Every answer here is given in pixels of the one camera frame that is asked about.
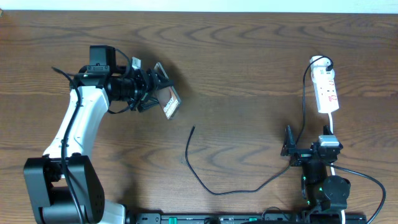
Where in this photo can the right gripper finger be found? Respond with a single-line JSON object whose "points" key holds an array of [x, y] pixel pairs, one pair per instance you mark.
{"points": [[326, 130], [288, 146]]}

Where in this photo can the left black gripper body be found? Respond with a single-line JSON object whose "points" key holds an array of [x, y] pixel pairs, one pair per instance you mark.
{"points": [[142, 89]]}

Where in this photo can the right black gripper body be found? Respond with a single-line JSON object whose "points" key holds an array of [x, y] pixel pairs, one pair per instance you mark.
{"points": [[301, 157]]}

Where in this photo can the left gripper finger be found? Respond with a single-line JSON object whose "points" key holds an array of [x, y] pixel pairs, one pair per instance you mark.
{"points": [[161, 80], [143, 106]]}

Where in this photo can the Galaxy smartphone with brown screen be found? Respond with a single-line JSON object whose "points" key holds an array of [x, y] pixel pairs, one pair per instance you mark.
{"points": [[168, 98]]}

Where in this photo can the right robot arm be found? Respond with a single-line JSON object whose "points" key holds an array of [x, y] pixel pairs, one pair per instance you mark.
{"points": [[324, 193]]}

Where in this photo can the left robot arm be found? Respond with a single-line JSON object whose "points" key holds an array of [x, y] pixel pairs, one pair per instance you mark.
{"points": [[62, 184]]}

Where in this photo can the white power strip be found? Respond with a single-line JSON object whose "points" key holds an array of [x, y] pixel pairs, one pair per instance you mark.
{"points": [[322, 75]]}

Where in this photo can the black mounting rail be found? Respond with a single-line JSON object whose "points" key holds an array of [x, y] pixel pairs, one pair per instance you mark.
{"points": [[156, 218]]}

